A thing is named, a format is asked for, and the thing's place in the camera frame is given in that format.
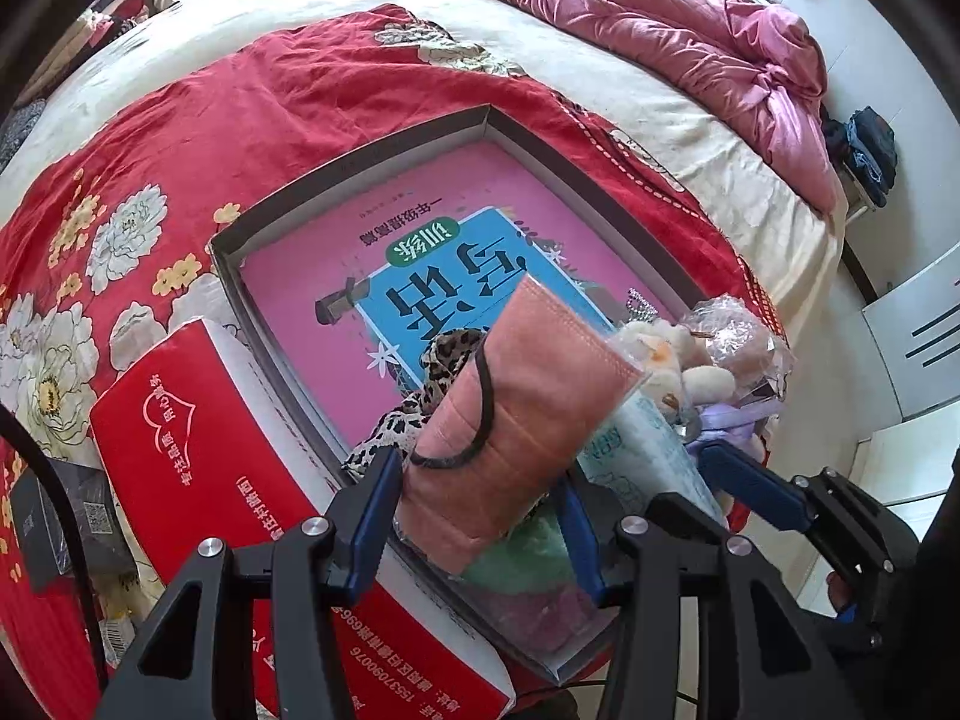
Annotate pink face mask pack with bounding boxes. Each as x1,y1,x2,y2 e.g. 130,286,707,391
397,277,641,575

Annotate green white tissue pack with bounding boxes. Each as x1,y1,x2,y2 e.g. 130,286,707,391
578,390,727,527

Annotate person's right hand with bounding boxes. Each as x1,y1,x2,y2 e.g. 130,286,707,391
825,572,853,614

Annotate green and pink sponge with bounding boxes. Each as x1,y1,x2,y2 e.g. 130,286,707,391
455,499,608,658

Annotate small plush bear doll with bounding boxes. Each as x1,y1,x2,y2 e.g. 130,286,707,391
610,319,779,463

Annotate clear plastic wrapped item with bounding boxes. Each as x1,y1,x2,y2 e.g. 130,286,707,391
680,294,796,400

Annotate leopard print scrunchie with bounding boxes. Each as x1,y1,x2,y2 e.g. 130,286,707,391
343,328,487,483

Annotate white chair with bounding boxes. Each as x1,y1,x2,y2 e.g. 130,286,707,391
854,249,958,504

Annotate red tissue box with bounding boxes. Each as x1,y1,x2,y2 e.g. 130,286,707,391
93,319,516,718

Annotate pink and blue book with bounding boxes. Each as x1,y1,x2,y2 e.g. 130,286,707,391
239,140,682,450

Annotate cream bed sheet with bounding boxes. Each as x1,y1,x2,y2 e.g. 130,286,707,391
2,0,843,340

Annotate dark grey small box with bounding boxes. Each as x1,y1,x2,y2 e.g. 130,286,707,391
8,460,137,593

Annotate crumpled paper packets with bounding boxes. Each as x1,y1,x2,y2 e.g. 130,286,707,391
98,587,156,668

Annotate dark clothes pile on stool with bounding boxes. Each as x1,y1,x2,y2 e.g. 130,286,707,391
820,106,898,208

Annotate red floral cloth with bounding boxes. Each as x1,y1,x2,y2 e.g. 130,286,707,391
0,1,790,720

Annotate pink quilted duvet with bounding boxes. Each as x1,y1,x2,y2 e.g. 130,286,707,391
341,0,842,215

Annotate patterned pillow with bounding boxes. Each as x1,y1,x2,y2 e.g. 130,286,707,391
0,98,46,169

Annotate stack of folded blankets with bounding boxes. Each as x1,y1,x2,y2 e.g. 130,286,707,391
13,0,178,109

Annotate black cable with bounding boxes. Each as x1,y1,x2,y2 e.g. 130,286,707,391
0,403,111,691

